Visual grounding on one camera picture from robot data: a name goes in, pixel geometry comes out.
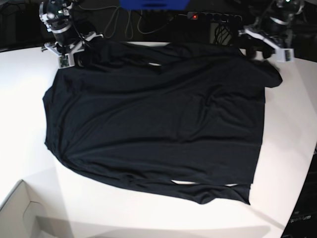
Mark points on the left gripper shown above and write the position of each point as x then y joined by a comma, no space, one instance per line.
274,32

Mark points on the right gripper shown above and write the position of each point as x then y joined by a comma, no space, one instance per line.
69,42

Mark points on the dark navy t-shirt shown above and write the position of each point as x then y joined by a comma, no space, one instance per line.
180,120

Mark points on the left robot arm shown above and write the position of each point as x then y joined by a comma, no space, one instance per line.
282,9

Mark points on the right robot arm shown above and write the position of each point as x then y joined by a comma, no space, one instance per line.
69,25

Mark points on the black power strip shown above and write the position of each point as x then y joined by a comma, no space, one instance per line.
212,16

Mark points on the blue plastic bin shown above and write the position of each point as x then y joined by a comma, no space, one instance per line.
154,4

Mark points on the white cardboard box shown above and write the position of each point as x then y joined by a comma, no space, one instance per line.
17,218

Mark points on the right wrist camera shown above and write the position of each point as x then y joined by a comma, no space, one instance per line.
66,61

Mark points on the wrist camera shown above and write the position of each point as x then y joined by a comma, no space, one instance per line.
66,61
284,55

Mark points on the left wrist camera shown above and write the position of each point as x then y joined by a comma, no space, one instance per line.
284,55

